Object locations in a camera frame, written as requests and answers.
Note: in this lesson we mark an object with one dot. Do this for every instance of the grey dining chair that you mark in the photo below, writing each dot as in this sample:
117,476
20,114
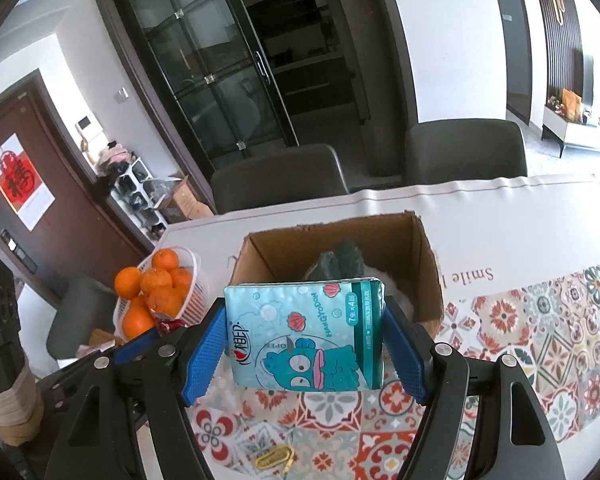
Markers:
465,152
77,320
280,180

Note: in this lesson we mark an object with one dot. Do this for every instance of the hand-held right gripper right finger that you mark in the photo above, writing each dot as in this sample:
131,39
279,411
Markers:
405,355

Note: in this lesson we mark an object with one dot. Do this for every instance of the white wall intercom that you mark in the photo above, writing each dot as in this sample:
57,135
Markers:
89,130

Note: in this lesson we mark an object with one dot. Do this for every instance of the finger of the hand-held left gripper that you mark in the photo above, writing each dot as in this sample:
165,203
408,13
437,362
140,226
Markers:
135,347

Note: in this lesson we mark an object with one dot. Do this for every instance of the patterned table cover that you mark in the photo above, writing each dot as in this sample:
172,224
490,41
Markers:
555,340

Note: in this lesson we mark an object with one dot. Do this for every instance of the dark glass sliding door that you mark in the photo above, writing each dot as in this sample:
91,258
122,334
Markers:
240,60

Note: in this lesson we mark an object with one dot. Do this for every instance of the white plush toy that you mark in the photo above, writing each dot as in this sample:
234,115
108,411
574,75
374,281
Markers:
395,292

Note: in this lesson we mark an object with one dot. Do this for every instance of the orange paper bag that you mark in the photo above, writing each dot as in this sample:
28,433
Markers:
572,104

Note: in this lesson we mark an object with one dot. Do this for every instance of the open cardboard box with flaps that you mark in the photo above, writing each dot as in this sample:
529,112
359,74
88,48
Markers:
190,205

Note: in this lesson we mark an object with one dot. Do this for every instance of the dark slatted wall panel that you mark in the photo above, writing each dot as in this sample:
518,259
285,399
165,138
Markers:
560,35

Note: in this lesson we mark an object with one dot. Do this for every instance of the person's left hand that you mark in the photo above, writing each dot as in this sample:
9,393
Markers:
10,415

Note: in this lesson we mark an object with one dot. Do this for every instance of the green plush toy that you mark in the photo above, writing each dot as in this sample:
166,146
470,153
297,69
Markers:
342,260

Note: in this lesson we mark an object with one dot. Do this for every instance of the dark interior door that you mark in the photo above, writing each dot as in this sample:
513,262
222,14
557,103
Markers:
512,45

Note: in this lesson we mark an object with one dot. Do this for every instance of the white shoe rack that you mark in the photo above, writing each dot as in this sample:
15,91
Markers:
137,200

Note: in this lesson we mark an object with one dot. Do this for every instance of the pile of clothes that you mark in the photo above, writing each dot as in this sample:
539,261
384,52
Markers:
112,157

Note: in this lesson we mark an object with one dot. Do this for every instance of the white sideboard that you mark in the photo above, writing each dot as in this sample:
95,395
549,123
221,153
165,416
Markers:
580,132

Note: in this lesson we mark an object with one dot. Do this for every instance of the black door lock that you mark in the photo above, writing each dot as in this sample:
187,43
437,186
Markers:
17,251

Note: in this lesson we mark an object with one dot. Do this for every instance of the brown entrance door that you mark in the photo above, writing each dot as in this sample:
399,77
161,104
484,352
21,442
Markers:
80,210

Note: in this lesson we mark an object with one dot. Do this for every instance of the teal tissue packet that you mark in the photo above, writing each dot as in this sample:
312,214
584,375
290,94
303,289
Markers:
305,335

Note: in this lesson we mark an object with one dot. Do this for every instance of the white light switch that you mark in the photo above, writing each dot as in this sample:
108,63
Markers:
122,93

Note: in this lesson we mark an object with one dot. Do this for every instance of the brown cardboard box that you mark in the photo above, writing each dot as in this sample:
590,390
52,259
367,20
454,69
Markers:
280,255

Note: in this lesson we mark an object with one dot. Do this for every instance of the pile of oranges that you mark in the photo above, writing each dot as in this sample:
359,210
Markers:
155,282

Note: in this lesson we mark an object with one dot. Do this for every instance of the red and white wall poster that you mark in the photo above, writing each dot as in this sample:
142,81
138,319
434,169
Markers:
17,182

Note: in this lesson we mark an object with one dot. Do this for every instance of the white plastic fruit basket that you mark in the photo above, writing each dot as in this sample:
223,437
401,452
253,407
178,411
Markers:
195,305

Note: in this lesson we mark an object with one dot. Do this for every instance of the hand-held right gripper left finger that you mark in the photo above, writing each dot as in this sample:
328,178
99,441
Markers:
204,360

